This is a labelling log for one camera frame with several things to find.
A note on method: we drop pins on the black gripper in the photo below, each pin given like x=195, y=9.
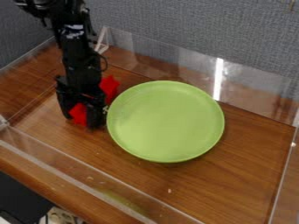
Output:
x=79, y=87

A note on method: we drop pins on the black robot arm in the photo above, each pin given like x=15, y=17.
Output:
x=70, y=24

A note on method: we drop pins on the red carrot block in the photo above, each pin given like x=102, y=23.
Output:
x=109, y=92

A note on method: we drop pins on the green round plate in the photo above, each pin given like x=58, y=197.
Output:
x=166, y=121

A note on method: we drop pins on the clear acrylic enclosure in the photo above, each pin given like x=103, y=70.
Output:
x=242, y=183

